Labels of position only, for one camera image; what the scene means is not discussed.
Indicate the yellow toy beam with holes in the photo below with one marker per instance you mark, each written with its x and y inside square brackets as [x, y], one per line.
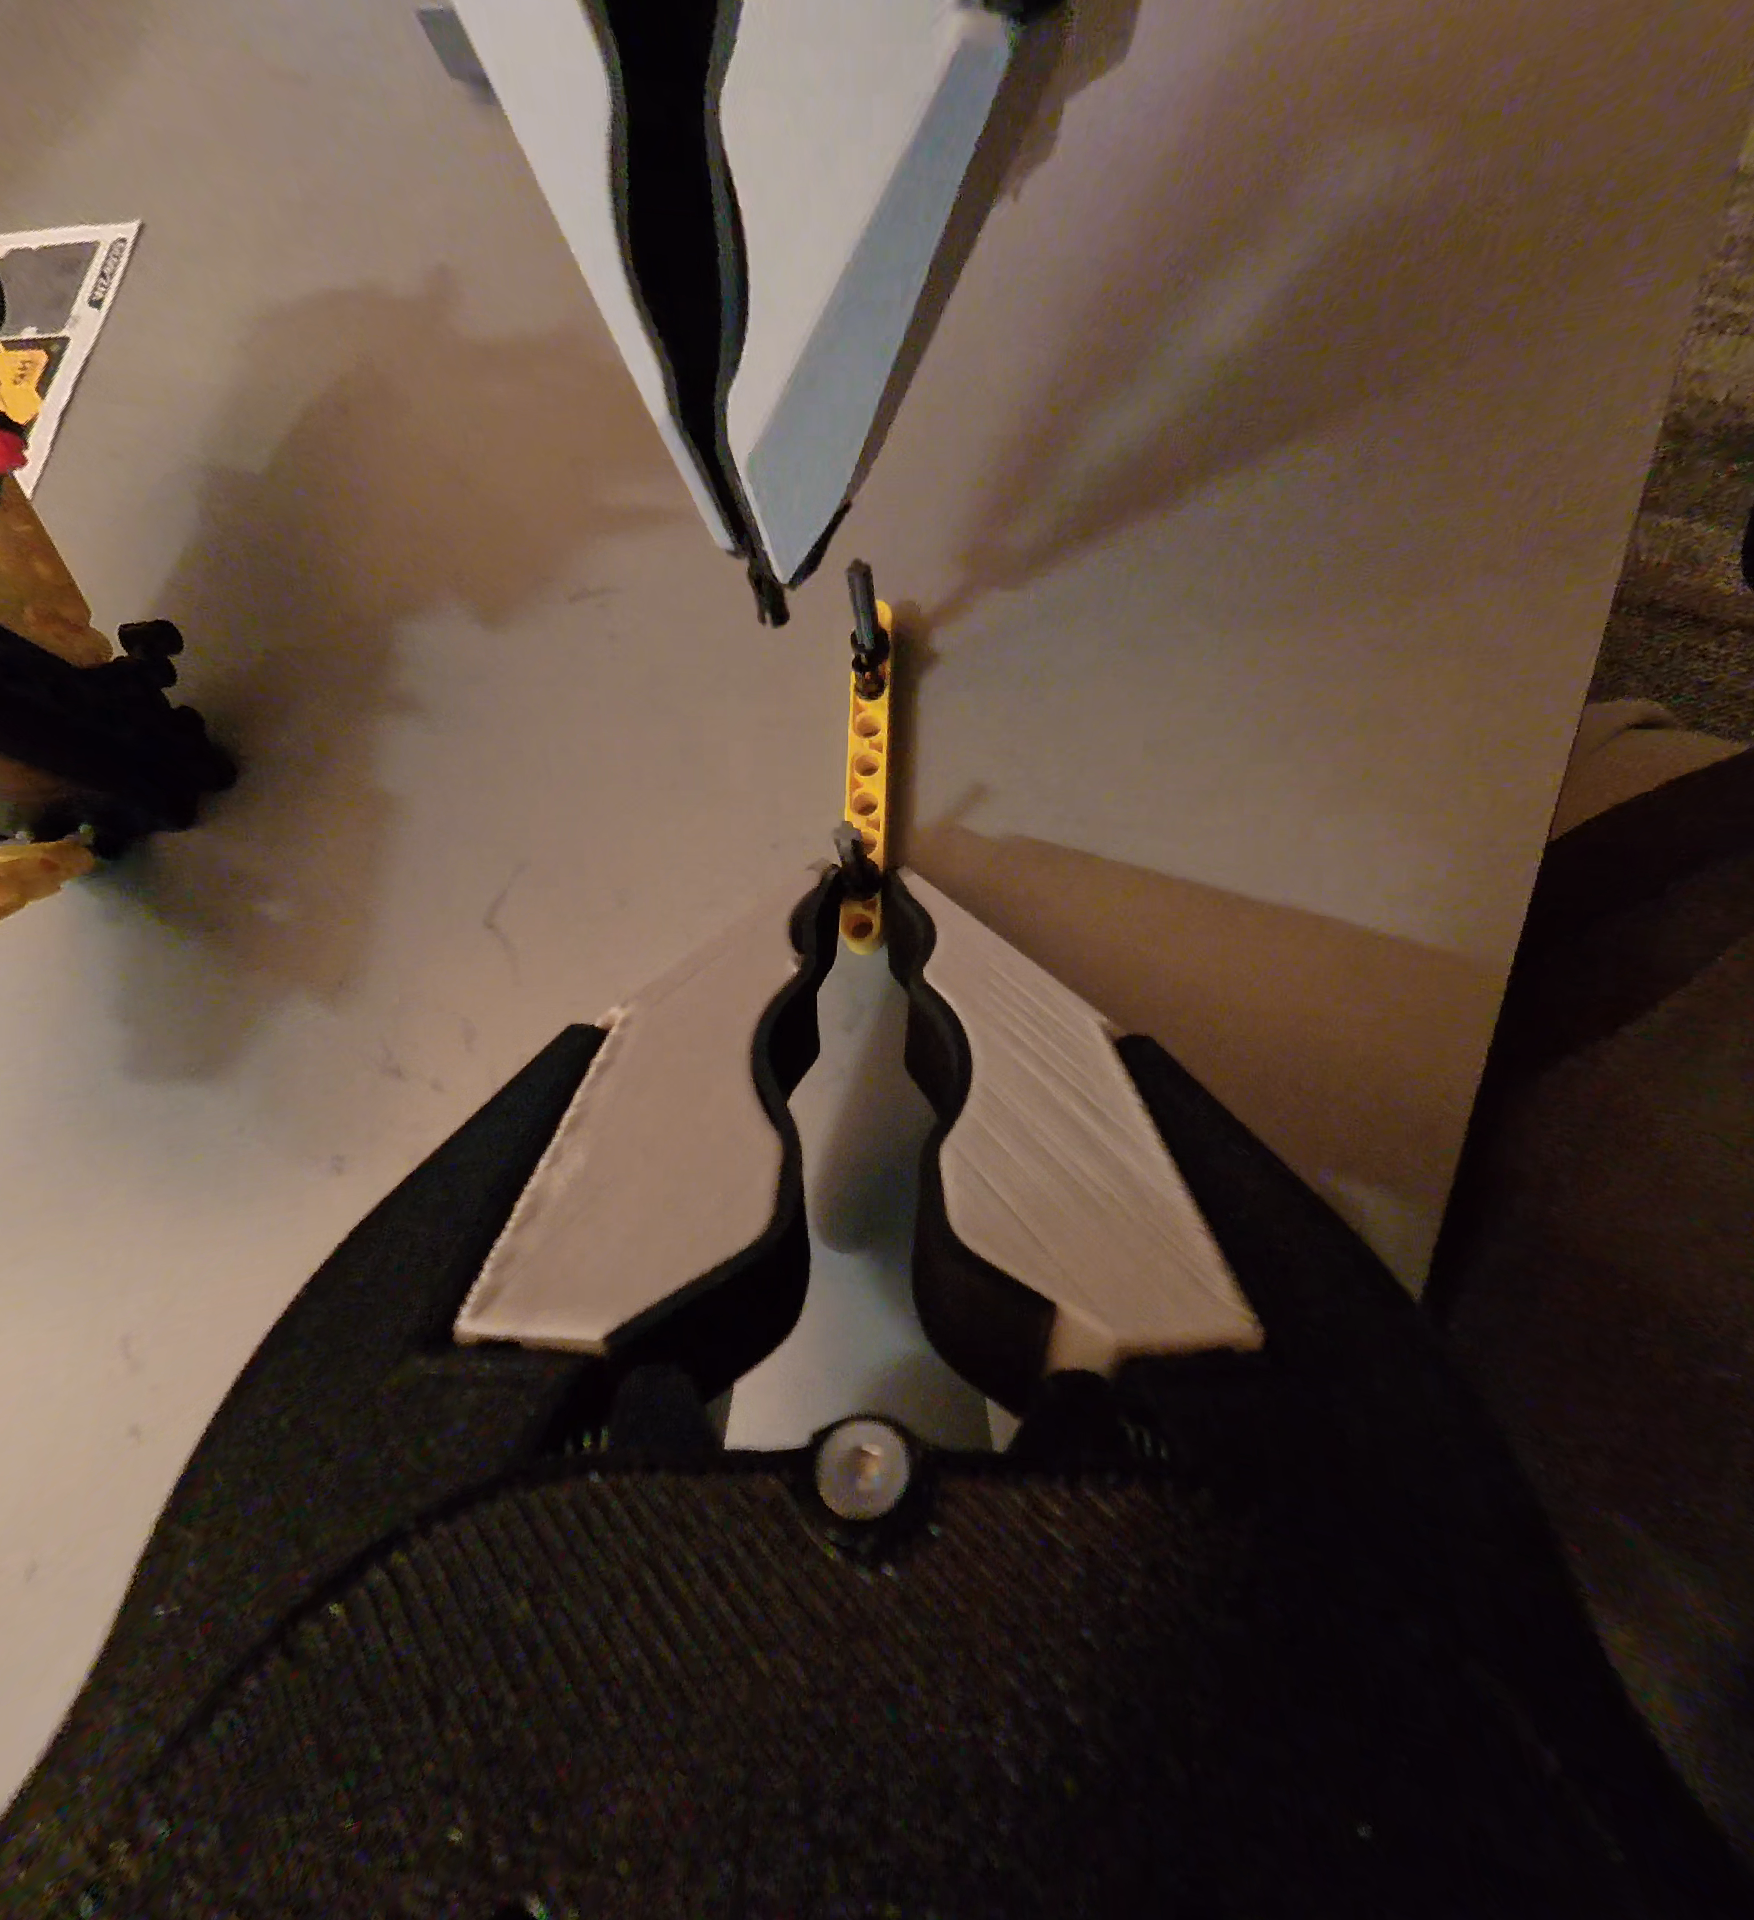
[869, 753]

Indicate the printed instruction sheet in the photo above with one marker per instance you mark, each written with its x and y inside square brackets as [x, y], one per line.
[65, 300]

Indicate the person's leg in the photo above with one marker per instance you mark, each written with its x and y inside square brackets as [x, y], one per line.
[1645, 1197]

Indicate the black toy connector pin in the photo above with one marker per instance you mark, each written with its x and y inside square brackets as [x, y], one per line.
[774, 598]
[864, 610]
[854, 854]

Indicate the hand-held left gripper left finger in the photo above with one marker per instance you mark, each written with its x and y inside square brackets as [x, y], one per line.
[633, 1154]

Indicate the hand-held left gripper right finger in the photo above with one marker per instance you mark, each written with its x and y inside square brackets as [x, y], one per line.
[1086, 1182]

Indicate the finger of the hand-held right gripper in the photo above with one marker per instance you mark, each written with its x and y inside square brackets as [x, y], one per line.
[881, 193]
[561, 134]

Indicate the yellow and black toy vehicle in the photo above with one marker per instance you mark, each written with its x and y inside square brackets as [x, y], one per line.
[51, 704]

